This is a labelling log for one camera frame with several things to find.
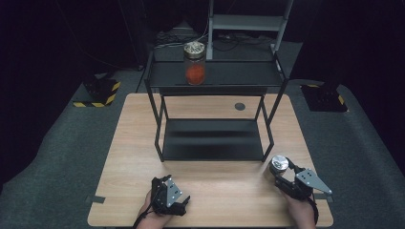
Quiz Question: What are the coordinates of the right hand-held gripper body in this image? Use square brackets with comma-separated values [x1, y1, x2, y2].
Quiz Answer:
[274, 168, 334, 201]

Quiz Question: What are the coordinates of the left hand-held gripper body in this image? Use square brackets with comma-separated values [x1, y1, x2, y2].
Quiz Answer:
[150, 175, 191, 218]

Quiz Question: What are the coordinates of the glass jar with silver lid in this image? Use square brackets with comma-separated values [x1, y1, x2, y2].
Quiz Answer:
[264, 154, 290, 183]

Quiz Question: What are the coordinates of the black metal shelf rack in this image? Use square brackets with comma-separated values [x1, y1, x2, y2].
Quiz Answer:
[144, 52, 289, 163]

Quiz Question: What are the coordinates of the glass jar with gold lid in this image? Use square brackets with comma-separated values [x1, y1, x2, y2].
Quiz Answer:
[182, 40, 207, 87]

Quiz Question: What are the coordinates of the person's right hand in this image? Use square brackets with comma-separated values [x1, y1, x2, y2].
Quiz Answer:
[282, 190, 317, 229]

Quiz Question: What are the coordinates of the person's left hand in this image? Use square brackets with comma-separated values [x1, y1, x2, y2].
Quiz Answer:
[136, 190, 176, 229]

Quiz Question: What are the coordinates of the grey tape strip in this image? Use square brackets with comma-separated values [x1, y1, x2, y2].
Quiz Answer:
[314, 192, 334, 204]
[84, 195, 106, 205]

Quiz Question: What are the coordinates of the black yellow striped stand base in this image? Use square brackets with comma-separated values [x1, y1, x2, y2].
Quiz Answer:
[73, 73, 122, 109]
[300, 82, 350, 114]

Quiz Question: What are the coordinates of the grey metal stand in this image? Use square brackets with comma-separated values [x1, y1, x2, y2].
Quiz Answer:
[205, 0, 294, 61]

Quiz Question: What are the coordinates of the black wrist strap cable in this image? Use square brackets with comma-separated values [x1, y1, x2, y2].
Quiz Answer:
[306, 196, 320, 226]
[132, 203, 155, 229]

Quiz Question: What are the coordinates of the bundle of floor cables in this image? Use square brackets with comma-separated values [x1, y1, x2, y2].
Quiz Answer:
[154, 29, 275, 52]

